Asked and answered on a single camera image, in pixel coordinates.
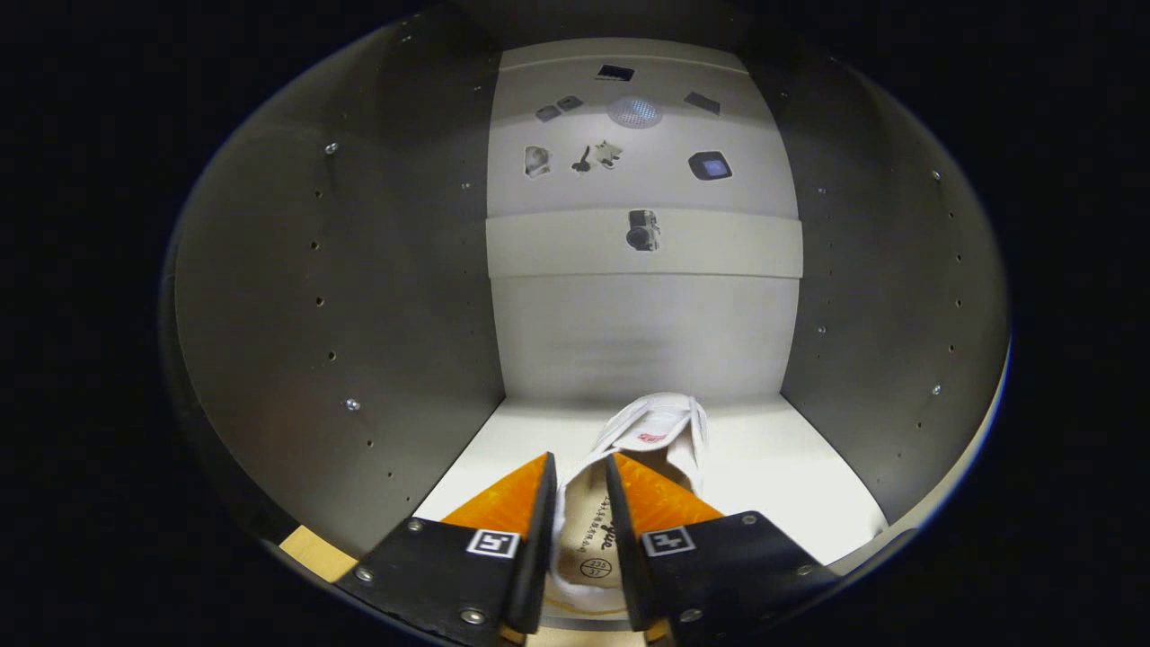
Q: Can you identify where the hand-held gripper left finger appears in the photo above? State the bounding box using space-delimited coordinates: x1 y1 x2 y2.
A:
337 452 558 647

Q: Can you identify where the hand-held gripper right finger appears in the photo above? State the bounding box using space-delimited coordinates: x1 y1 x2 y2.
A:
604 452 841 647

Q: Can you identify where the white canvas shoe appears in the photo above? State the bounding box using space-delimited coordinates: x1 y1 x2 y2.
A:
548 392 711 621

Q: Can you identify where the grey shoe cabinet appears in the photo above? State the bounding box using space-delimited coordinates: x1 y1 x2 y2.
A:
162 4 1012 630

